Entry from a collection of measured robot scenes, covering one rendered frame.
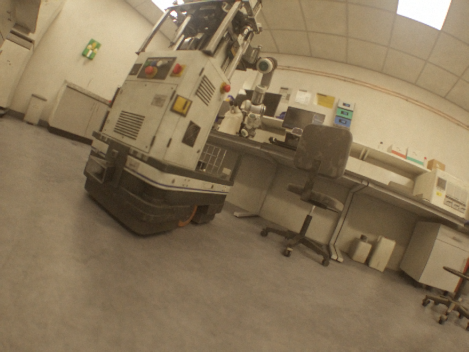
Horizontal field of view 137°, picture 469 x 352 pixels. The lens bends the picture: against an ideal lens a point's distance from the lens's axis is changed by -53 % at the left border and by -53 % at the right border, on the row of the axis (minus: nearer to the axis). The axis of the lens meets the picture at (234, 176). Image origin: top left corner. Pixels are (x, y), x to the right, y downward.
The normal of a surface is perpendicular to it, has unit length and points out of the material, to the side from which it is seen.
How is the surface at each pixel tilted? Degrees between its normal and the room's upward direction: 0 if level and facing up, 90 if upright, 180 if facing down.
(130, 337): 0
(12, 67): 90
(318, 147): 90
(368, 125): 90
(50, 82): 90
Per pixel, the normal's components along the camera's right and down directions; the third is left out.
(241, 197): -0.42, -0.16
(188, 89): 0.43, 0.16
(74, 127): 0.83, 0.32
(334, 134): -0.64, -0.25
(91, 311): 0.37, -0.93
